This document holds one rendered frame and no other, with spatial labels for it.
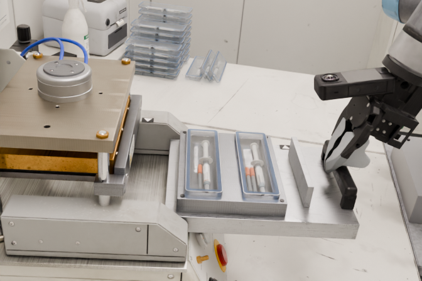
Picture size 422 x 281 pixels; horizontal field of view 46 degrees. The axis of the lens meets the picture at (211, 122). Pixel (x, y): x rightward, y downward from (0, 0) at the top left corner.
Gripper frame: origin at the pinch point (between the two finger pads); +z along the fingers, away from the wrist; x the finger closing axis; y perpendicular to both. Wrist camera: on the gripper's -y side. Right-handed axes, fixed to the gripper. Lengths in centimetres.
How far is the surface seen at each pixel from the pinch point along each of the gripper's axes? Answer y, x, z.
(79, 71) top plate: -42.1, -1.2, 0.1
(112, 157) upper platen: -33.6, -9.8, 6.5
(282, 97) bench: 17, 78, 21
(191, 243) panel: -17.5, -11.1, 15.6
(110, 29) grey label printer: -43, 94, 28
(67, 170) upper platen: -38.6, -10.3, 10.7
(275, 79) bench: 16, 92, 21
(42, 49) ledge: -61, 95, 45
